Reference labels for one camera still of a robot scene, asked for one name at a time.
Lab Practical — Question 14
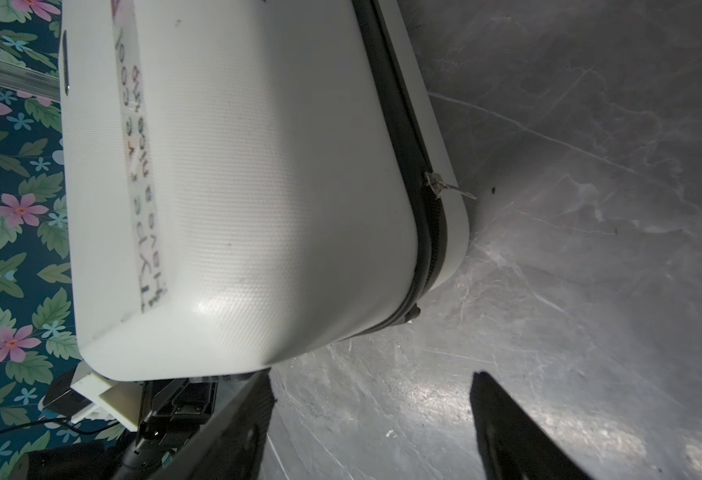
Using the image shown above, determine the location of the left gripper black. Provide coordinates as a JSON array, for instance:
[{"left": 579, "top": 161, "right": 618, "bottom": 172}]
[{"left": 110, "top": 376, "right": 245, "bottom": 479}]

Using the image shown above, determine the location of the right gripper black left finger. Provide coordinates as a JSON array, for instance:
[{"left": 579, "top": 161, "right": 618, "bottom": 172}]
[{"left": 152, "top": 369, "right": 276, "bottom": 480}]

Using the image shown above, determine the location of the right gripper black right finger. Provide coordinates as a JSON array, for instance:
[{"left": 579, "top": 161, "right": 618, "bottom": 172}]
[{"left": 470, "top": 371, "right": 590, "bottom": 480}]

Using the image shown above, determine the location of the white black suitcase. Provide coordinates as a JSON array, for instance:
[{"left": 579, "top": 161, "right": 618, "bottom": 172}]
[{"left": 60, "top": 1, "right": 469, "bottom": 382}]

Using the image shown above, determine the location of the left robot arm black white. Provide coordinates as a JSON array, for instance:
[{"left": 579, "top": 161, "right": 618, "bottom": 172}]
[{"left": 10, "top": 372, "right": 275, "bottom": 479}]

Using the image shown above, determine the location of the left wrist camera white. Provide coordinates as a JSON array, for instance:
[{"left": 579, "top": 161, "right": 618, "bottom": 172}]
[{"left": 42, "top": 361, "right": 143, "bottom": 432}]

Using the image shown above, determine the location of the aluminium frame bar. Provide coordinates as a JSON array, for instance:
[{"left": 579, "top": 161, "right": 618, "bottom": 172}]
[{"left": 0, "top": 60, "right": 61, "bottom": 102}]

